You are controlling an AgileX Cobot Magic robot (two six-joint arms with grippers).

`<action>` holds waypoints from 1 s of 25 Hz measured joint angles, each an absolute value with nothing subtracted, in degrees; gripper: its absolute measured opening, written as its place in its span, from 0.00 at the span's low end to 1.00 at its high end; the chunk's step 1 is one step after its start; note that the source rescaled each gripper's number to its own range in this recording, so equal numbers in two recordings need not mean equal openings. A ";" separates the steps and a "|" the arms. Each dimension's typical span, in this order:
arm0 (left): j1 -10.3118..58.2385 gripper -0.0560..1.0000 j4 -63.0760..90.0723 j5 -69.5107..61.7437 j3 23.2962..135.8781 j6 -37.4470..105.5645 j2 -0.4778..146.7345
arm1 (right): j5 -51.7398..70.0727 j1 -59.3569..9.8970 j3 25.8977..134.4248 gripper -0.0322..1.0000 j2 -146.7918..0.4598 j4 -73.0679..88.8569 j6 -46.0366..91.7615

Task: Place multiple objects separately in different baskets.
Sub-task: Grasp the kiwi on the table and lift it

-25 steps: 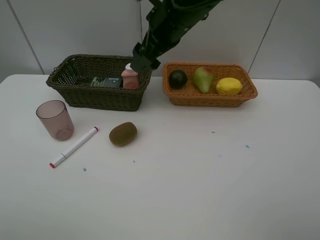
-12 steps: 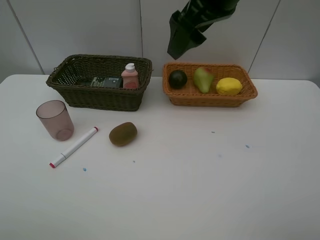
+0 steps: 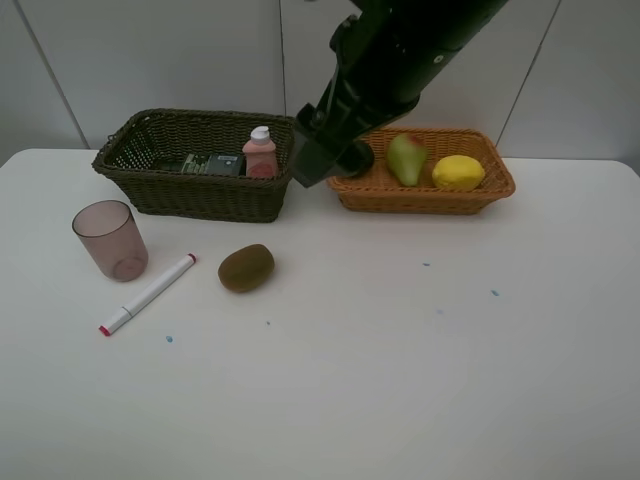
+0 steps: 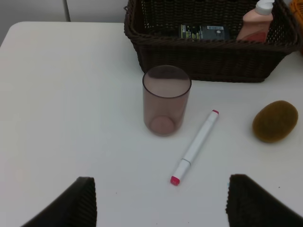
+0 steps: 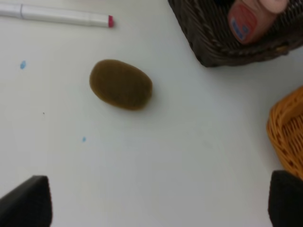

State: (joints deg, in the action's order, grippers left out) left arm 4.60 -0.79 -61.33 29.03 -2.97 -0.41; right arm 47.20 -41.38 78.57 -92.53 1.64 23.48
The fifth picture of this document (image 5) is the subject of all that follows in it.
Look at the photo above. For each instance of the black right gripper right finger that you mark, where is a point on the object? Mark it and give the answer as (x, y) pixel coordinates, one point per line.
(285, 202)

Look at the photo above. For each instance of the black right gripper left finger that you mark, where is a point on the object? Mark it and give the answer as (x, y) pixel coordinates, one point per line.
(28, 205)

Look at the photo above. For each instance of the pink bottle white cap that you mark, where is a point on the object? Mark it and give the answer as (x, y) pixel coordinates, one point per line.
(249, 20)

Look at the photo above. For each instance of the orange wicker basket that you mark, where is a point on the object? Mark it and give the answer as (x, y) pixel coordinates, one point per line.
(285, 131)

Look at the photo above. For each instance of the brown kiwi fruit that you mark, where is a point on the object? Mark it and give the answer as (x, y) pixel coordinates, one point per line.
(120, 84)

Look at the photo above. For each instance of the white marker red caps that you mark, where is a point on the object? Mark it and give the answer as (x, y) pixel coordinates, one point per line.
(55, 15)

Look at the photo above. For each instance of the dark brown wicker basket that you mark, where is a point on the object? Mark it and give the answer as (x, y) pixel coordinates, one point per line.
(205, 26)

